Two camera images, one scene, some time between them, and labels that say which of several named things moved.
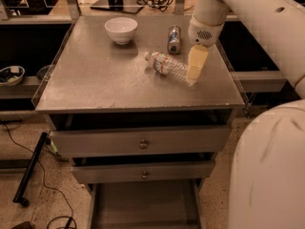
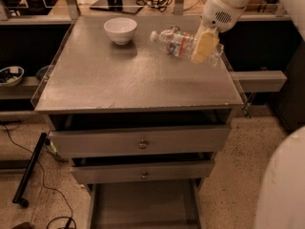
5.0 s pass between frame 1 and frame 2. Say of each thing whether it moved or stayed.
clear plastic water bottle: moved
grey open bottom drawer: stayed
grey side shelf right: stayed
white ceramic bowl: stayed
